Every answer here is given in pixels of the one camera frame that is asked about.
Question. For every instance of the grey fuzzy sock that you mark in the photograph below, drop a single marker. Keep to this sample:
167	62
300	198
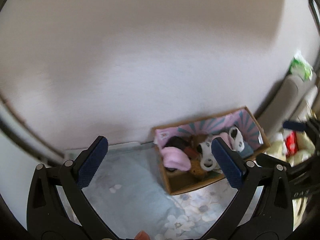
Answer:
247	151

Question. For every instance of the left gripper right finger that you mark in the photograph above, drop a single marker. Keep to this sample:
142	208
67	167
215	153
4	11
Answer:
262	207

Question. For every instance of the white tray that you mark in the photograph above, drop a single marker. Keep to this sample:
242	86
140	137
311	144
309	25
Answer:
100	149

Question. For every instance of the pink patterned cardboard box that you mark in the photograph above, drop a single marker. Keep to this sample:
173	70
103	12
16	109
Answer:
206	129

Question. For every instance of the white panda sock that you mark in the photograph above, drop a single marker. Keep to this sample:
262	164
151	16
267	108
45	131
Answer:
207	160
237	141

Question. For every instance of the blue floral cloth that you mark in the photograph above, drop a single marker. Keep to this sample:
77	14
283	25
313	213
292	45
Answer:
128	194

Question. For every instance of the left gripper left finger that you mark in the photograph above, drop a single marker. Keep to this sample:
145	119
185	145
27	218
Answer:
57	207

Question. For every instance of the green white package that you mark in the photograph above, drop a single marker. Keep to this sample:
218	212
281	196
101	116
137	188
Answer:
300	67

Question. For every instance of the pink fuzzy sock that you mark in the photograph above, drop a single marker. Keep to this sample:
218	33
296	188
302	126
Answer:
175	158
226	138

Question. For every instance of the red package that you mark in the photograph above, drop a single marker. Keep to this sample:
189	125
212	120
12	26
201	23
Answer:
291	144

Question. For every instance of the left hand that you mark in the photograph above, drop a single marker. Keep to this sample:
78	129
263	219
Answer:
142	235

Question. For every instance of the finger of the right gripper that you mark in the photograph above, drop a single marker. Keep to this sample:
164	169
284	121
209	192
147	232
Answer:
294	126
268	161

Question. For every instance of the beige sofa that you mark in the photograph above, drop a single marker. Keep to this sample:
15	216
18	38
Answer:
284	103

